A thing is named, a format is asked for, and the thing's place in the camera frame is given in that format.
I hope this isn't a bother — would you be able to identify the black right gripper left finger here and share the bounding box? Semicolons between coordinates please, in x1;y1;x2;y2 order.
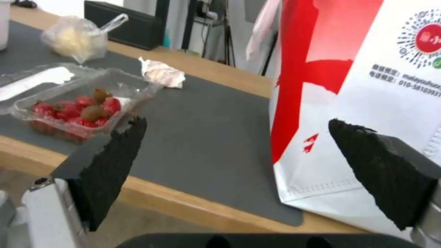
0;116;148;248

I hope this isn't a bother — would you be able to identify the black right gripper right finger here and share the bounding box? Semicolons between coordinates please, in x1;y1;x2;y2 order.
328;118;441;248

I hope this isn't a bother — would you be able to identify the red and white takeout bag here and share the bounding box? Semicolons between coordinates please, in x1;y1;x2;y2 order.
268;0;441;235

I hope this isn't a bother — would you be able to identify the clear plastic bag with food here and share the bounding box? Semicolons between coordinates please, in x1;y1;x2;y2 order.
41;13;129;64

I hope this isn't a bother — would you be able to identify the clear plastic fruit container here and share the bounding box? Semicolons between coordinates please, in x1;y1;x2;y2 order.
0;63;164;143

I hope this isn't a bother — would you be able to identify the dark grey desk mat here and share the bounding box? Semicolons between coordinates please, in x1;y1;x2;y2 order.
0;20;304;228

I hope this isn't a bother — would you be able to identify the crumpled white tissue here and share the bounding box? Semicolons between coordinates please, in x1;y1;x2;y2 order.
138;56;187;90

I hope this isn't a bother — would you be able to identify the black rectangular box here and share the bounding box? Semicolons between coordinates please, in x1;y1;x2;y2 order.
83;0;170;51

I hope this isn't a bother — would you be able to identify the black tripod stand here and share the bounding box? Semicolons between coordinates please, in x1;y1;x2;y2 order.
201;0;242;68

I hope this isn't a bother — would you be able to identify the white cup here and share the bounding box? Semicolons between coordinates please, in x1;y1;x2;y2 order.
0;0;10;51

